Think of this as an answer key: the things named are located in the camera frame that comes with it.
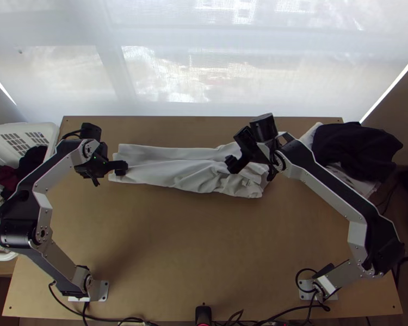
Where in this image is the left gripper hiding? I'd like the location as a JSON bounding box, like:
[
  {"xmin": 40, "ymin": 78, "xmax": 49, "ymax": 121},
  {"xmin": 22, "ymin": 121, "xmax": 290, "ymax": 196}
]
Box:
[{"xmin": 75, "ymin": 159, "xmax": 129, "ymax": 179}]

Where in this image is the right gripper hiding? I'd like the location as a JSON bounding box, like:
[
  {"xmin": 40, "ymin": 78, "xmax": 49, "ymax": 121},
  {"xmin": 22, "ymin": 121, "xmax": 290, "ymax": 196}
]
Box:
[{"xmin": 225, "ymin": 141, "xmax": 260, "ymax": 174}]

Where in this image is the white t-shirt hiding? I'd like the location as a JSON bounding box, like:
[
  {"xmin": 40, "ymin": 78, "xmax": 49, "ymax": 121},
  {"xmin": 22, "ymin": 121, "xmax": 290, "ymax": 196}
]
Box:
[{"xmin": 108, "ymin": 142, "xmax": 271, "ymax": 199}]

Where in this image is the heap of clothes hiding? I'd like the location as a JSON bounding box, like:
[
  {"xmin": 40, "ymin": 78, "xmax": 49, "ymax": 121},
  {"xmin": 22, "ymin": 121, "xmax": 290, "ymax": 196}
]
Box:
[{"xmin": 0, "ymin": 145, "xmax": 49, "ymax": 213}]

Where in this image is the white laundry basket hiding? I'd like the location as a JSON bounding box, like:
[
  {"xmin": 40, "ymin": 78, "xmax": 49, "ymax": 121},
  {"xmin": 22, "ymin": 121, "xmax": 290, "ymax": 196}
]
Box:
[{"xmin": 0, "ymin": 121, "xmax": 60, "ymax": 262}]

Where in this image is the pile of folded clothes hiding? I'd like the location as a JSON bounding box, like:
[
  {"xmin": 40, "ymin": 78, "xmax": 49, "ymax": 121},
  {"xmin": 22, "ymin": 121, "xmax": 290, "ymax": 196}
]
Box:
[{"xmin": 299, "ymin": 121, "xmax": 404, "ymax": 202}]

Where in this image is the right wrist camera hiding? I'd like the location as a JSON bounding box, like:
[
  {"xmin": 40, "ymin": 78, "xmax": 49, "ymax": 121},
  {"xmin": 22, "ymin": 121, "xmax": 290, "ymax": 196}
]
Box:
[{"xmin": 233, "ymin": 126, "xmax": 256, "ymax": 147}]

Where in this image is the black cable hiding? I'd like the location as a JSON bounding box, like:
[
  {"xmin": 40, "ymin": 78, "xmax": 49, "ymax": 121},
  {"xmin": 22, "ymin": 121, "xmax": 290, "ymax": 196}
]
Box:
[
  {"xmin": 48, "ymin": 281, "xmax": 123, "ymax": 323},
  {"xmin": 224, "ymin": 268, "xmax": 331, "ymax": 325}
]

